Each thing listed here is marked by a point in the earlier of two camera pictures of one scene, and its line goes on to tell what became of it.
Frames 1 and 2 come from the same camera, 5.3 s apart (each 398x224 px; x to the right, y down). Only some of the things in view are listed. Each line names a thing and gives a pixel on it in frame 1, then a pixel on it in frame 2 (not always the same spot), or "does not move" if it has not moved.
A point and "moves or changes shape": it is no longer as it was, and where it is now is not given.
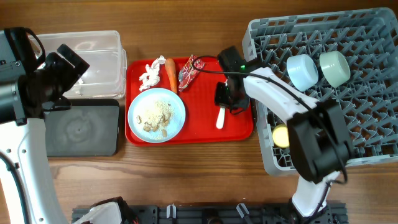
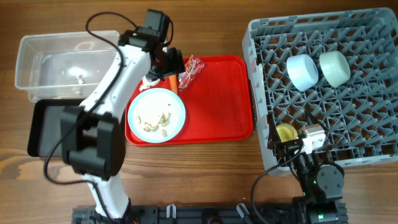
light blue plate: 156,115 does not move
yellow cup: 280,136 does not move
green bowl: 335,68 does not move
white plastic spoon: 220,121 moves or changes shape
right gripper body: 229,101 -> 288,147
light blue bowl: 302,71 does not move
